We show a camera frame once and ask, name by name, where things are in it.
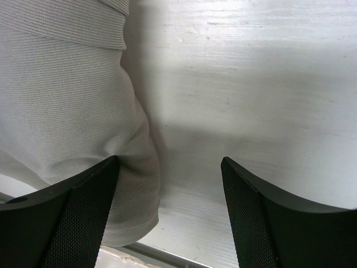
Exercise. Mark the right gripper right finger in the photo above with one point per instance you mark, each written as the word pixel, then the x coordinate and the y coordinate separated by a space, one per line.
pixel 272 227

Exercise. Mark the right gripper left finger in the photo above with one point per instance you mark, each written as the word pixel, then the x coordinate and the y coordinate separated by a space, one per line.
pixel 61 225

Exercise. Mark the grey trousers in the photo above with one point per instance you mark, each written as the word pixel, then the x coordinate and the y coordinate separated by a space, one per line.
pixel 67 104

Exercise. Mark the aluminium table frame rail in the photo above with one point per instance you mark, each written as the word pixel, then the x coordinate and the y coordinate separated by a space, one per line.
pixel 140 255

